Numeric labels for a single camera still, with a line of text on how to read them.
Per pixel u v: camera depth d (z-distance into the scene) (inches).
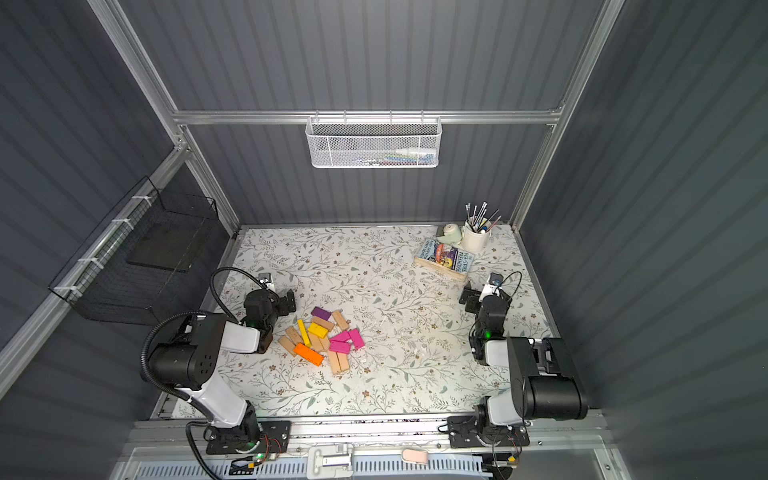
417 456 27.4
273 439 28.4
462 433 29.0
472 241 42.3
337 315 37.5
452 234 42.7
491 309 29.2
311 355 34.1
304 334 35.1
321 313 37.9
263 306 29.9
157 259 28.2
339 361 33.4
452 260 42.1
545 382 17.3
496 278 30.4
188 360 18.6
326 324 36.8
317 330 35.6
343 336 35.6
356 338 35.6
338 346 34.2
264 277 33.3
